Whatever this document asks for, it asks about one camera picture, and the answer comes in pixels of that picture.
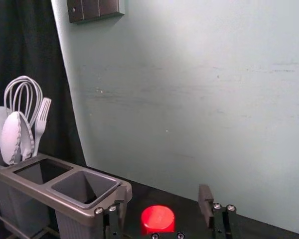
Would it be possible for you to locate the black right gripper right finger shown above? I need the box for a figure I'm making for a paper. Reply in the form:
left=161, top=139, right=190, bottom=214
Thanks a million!
left=197, top=184, right=240, bottom=239

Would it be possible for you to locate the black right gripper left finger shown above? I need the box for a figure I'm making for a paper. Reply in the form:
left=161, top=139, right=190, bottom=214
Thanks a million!
left=94, top=185, right=128, bottom=239

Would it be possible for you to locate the grey three-compartment utensil holder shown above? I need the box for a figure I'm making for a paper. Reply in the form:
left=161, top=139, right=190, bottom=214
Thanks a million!
left=0, top=151, right=133, bottom=239

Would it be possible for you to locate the red round cap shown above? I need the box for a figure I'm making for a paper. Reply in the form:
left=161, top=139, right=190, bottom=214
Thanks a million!
left=140, top=205, right=176, bottom=236

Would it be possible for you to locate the grey pointed spatula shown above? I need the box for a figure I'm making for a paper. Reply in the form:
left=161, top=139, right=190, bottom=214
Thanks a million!
left=18, top=112, right=36, bottom=160

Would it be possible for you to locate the grey plastic fork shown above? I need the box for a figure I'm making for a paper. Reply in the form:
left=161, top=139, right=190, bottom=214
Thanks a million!
left=33, top=97, right=52, bottom=158

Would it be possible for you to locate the grey serrated-edge spoon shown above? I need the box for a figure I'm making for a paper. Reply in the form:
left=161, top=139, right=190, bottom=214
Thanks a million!
left=0, top=111, right=23, bottom=167

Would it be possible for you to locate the grey whisk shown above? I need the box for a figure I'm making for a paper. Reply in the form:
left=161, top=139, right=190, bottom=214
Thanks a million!
left=3, top=75, right=44, bottom=128

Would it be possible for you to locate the black curtain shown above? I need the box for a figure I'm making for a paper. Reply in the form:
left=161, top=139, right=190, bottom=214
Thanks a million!
left=0, top=0, right=87, bottom=239

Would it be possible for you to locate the dark wall switch panel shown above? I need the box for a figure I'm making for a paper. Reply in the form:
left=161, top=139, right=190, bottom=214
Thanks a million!
left=66, top=0, right=126, bottom=24

